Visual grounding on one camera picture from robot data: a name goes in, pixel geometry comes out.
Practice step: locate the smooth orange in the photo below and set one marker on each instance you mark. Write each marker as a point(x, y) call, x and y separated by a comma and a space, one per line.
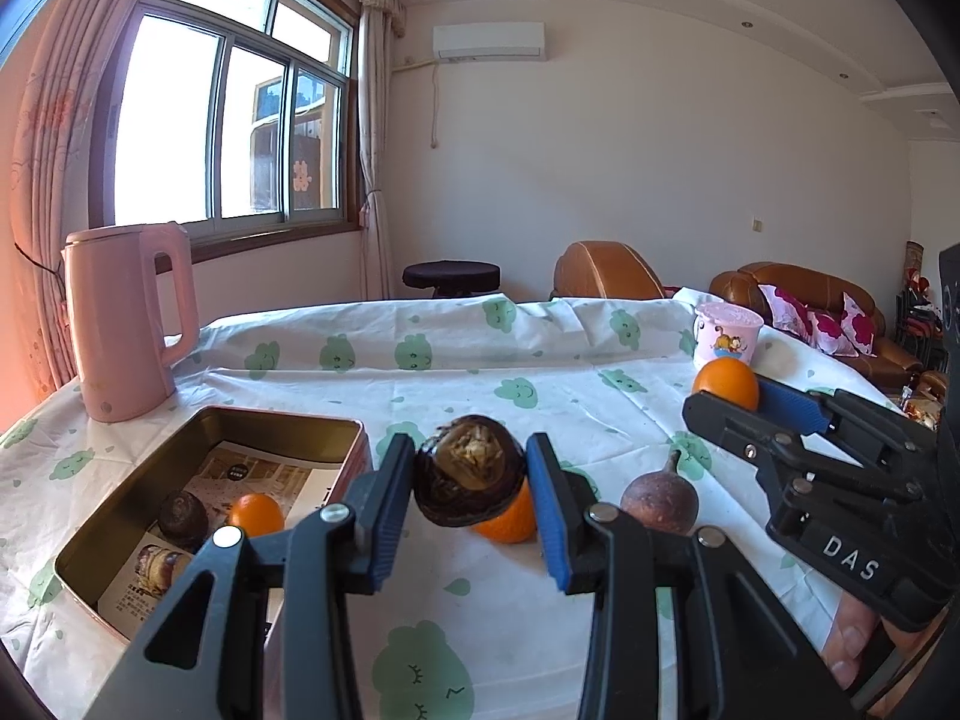
point(255, 514)
point(724, 382)

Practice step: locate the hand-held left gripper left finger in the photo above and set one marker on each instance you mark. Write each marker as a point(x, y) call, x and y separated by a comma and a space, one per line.
point(386, 510)

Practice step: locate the pink electric kettle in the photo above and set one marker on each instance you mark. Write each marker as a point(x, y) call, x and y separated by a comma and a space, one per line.
point(120, 330)

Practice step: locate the sliding glass window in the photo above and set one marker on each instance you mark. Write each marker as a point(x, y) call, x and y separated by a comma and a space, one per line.
point(172, 127)

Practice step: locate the brown leather armchair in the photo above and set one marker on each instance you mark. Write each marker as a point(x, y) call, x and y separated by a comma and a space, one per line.
point(607, 274)

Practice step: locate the brown leather sofa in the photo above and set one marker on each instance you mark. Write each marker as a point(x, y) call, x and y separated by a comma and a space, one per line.
point(750, 281)

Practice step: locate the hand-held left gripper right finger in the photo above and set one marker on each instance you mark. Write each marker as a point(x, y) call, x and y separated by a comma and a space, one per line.
point(551, 510)

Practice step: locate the printed paper leaflet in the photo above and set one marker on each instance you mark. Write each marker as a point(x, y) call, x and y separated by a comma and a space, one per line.
point(262, 476)

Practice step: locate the dark wooden furniture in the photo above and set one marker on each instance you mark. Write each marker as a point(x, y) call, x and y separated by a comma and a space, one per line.
point(915, 315)

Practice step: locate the window sticker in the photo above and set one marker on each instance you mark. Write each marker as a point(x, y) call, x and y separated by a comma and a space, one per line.
point(301, 176)

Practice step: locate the floral cushion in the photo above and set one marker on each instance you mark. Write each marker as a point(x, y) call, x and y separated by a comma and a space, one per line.
point(844, 330)
point(784, 311)

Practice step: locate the pink cartoon cup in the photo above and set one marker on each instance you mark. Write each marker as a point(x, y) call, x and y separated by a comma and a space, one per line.
point(724, 337)

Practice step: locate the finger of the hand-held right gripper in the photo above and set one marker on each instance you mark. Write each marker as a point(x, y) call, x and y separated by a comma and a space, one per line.
point(795, 405)
point(735, 424)

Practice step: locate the purple passion fruit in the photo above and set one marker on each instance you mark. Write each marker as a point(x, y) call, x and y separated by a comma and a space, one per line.
point(660, 502)

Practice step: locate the pink metal tin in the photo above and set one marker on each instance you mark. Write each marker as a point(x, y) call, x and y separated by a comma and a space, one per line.
point(300, 435)

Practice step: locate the person's right hand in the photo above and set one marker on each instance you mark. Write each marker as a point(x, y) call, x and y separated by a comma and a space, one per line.
point(855, 637)

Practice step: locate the white green-cloud tablecloth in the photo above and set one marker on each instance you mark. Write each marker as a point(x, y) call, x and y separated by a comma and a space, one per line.
point(525, 390)

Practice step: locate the wide pink curtain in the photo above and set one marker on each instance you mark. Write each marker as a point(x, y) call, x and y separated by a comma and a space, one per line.
point(52, 165)

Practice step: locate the narrow pink curtain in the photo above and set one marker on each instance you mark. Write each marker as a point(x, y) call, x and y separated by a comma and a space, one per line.
point(375, 165)

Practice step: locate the bumpy orange mandarin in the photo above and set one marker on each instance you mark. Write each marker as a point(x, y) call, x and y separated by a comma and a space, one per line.
point(510, 526)

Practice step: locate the white air conditioner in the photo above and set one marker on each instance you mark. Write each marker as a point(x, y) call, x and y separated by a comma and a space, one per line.
point(487, 41)

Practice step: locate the dark round stool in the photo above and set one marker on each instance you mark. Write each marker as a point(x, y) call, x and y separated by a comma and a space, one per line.
point(450, 276)

